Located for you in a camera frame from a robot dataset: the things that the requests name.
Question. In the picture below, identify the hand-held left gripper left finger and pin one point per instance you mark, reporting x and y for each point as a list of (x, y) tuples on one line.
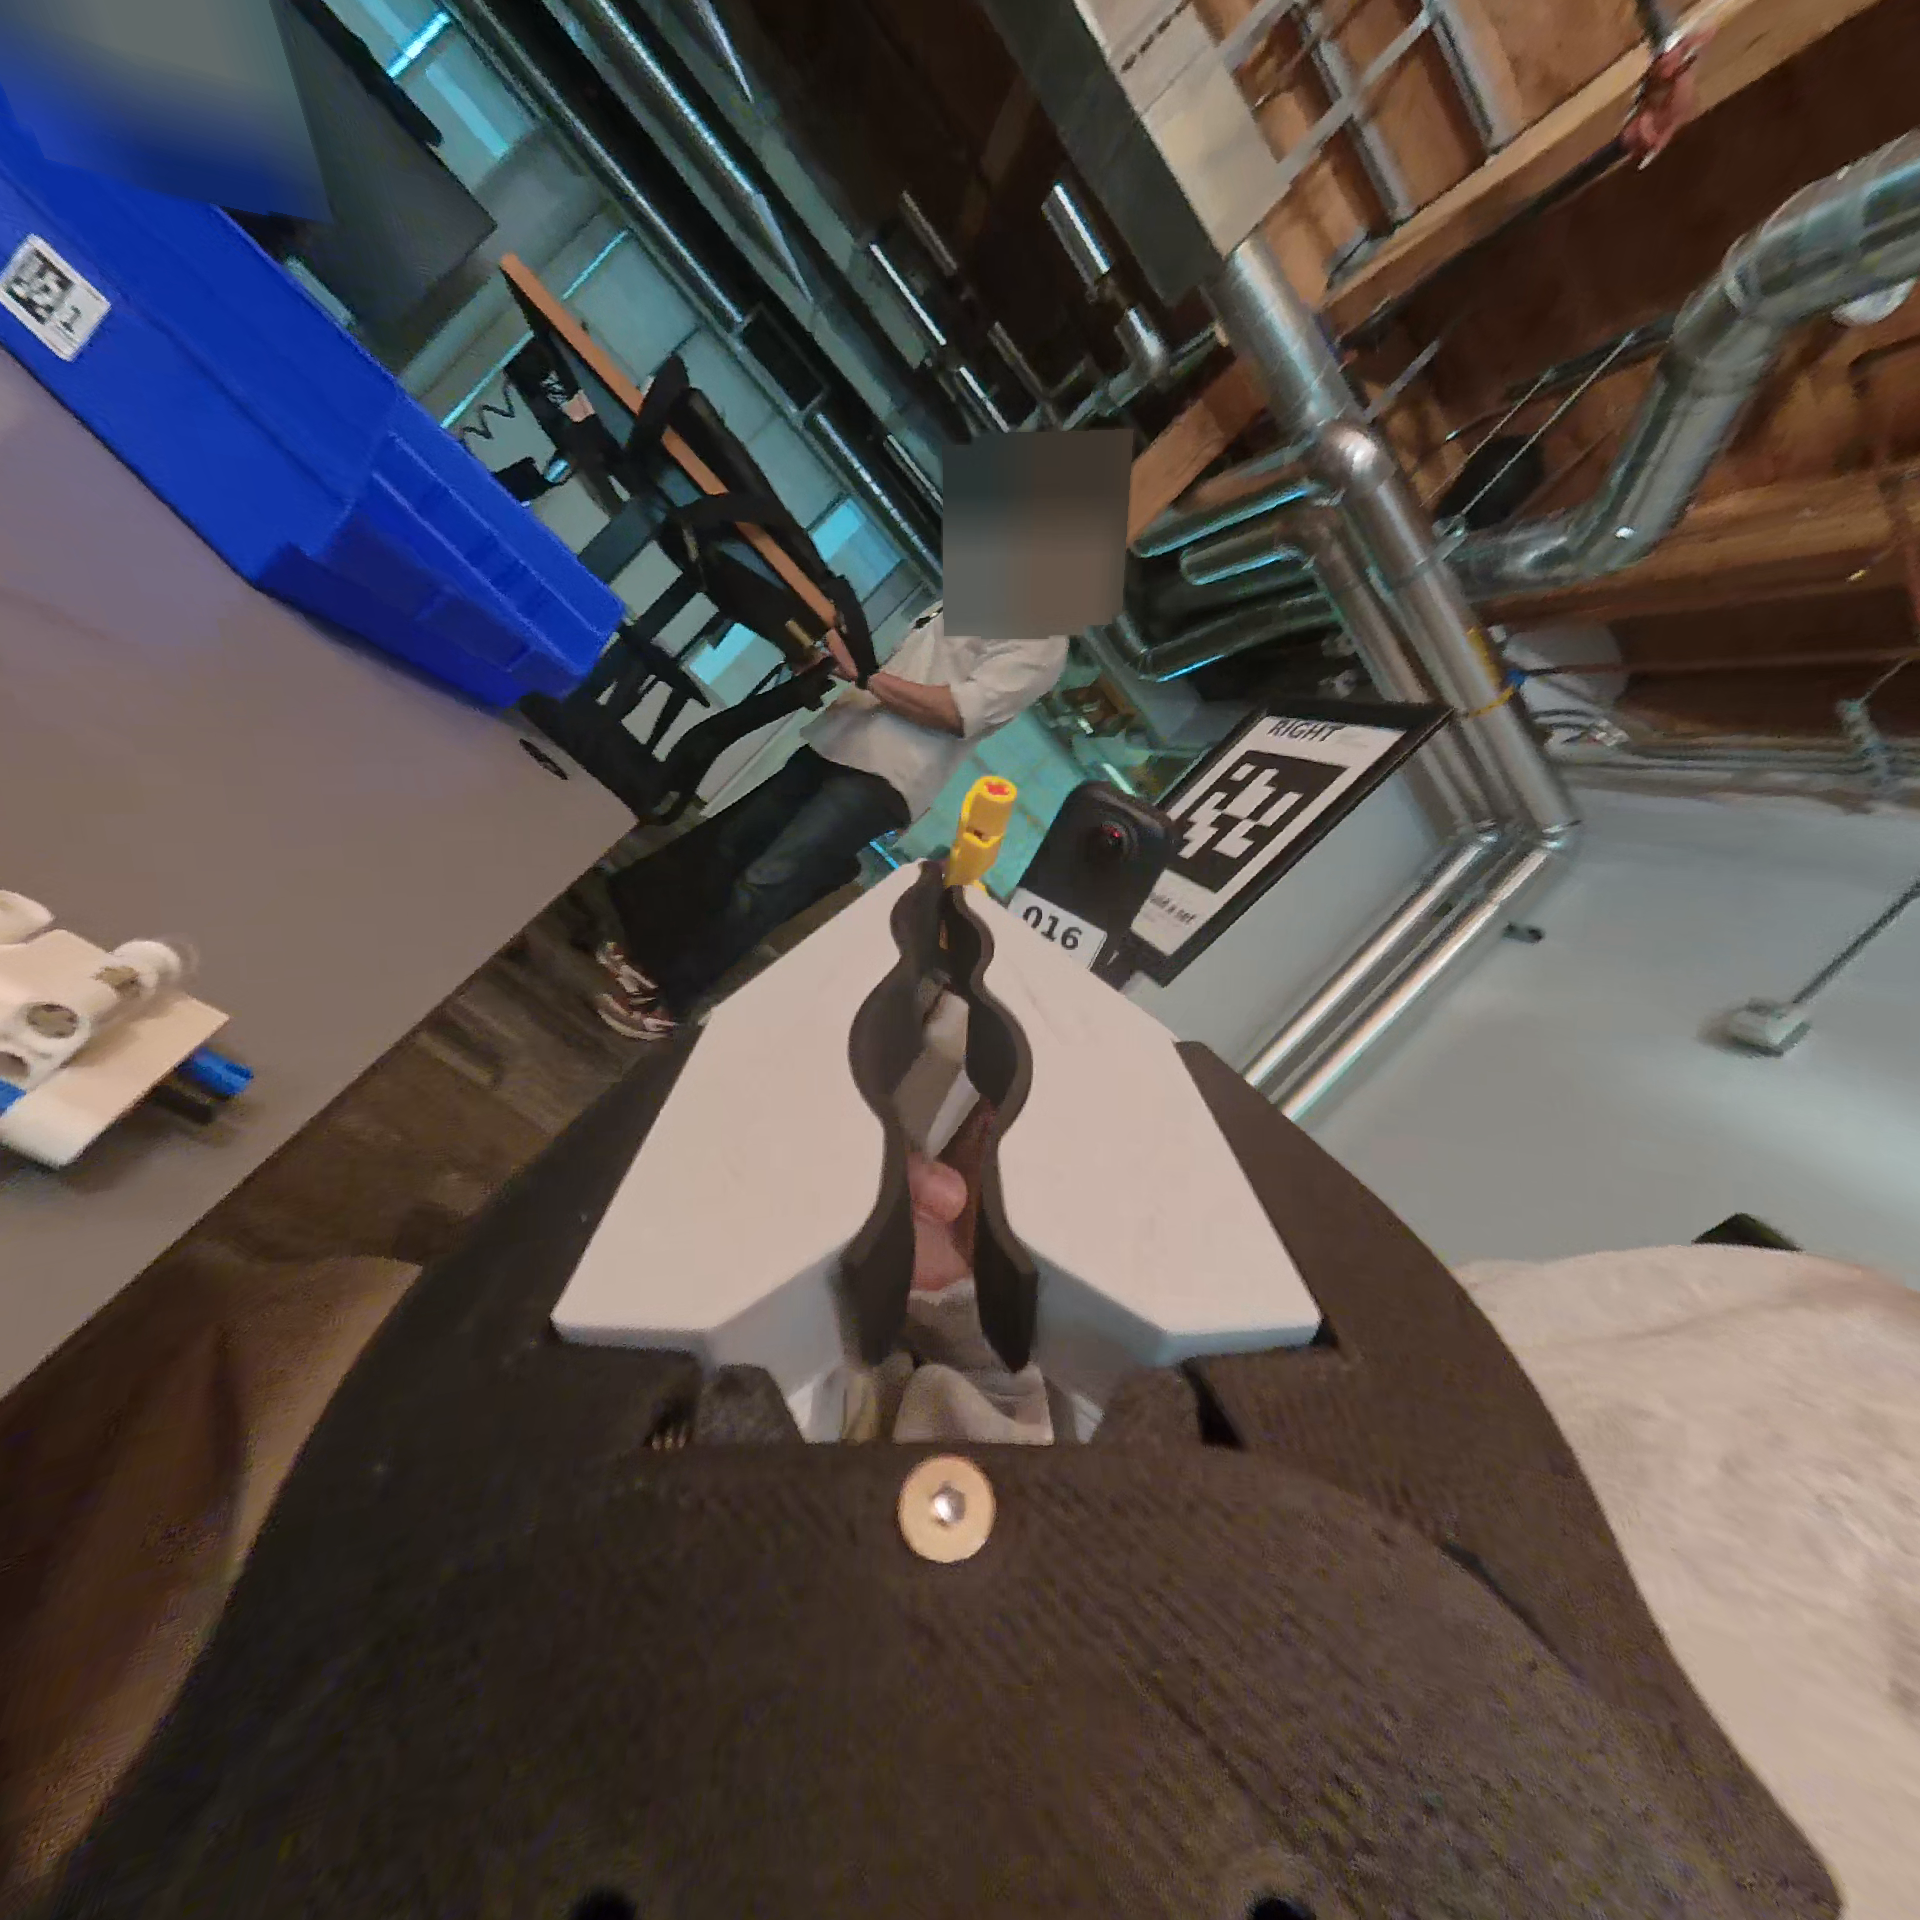
[(722, 1200)]

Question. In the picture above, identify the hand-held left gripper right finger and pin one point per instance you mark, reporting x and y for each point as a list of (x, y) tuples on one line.
[(1172, 1200)]

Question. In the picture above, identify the small yellow lego piece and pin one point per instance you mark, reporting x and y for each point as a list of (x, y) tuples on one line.
[(989, 819)]

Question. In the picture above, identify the zebra striped lego helicopter model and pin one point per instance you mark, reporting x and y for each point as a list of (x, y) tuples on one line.
[(76, 1051)]

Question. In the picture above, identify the person's right hand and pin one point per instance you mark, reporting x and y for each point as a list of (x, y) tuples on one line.
[(939, 1215)]

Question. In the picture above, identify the black framed paper sign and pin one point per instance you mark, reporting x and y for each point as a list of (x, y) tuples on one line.
[(1276, 811)]

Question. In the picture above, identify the silver metal pipe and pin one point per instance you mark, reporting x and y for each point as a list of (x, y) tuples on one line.
[(1412, 599)]

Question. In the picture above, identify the black office chair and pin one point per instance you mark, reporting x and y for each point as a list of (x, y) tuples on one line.
[(675, 734)]

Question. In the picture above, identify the wood edged desk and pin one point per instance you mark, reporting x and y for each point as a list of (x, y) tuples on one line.
[(675, 443)]

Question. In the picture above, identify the small white floor box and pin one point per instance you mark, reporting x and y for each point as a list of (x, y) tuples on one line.
[(1767, 1028)]

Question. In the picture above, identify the blue plastic bin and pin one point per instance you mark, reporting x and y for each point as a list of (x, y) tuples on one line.
[(301, 452)]

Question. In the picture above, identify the silver ventilation duct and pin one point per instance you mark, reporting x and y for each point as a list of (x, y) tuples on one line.
[(1681, 405)]

